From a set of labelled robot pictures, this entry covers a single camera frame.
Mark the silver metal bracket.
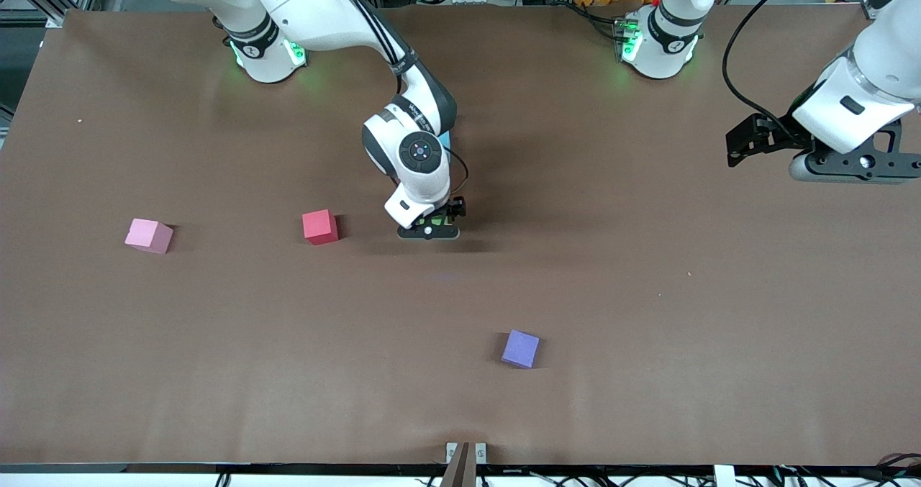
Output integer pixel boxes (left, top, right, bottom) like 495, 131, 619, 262
446, 442, 487, 465

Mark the purple foam cube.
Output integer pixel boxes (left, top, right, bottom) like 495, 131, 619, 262
502, 329, 540, 369

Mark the brown table cover sheet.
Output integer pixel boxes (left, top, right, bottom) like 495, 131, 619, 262
0, 5, 921, 466

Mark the pink foam cube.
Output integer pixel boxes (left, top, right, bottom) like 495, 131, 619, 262
124, 218, 174, 255

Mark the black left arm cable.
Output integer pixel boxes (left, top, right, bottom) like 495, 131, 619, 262
722, 0, 828, 124

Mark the red foam cube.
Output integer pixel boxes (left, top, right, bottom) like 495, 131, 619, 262
302, 209, 339, 245

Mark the black base cable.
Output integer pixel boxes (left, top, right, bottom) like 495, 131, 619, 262
572, 1, 627, 42

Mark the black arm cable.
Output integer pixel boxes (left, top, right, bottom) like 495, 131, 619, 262
324, 0, 470, 200
722, 0, 828, 124

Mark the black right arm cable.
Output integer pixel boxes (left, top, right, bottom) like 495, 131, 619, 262
324, 0, 470, 200

